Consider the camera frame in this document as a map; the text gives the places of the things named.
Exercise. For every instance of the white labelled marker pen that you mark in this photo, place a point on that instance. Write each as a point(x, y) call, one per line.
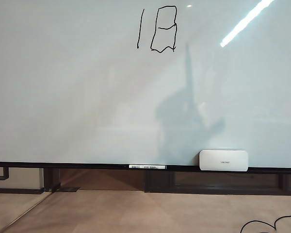
point(147, 167)

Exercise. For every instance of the white glass whiteboard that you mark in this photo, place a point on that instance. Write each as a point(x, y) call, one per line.
point(63, 85)

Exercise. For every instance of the black whiteboard ledge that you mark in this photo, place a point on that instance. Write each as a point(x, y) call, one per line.
point(63, 164)

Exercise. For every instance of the white rounded board eraser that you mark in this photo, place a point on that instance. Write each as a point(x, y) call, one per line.
point(223, 160)

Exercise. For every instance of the black floor plate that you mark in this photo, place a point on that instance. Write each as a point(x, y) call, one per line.
point(68, 188)

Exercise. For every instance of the black baseboard strip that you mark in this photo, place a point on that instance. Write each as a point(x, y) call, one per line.
point(17, 191)

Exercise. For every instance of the metal floor strip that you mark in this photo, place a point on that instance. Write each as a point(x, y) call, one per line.
point(29, 210)

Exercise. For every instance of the dark low cabinet frame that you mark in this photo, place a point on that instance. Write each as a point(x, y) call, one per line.
point(208, 187)

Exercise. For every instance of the black wall bracket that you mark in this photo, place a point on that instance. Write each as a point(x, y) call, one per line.
point(5, 173)

